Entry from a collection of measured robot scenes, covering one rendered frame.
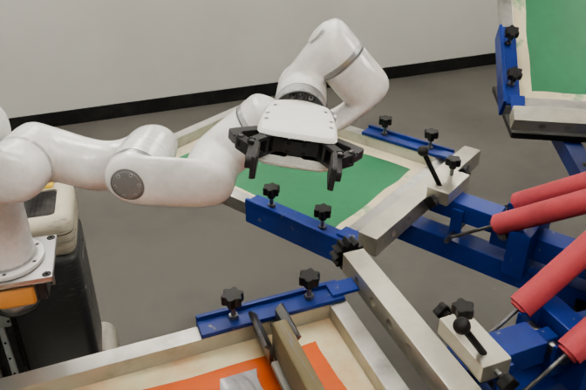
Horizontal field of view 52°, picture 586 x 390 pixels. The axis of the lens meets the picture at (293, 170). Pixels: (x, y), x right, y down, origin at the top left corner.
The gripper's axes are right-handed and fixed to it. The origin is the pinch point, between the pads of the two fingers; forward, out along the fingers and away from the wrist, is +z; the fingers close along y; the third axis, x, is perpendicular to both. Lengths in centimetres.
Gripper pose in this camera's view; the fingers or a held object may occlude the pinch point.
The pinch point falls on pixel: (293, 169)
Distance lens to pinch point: 68.5
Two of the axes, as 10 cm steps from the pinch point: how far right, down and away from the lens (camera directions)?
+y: -9.9, -1.5, -0.2
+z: -0.5, 4.8, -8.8
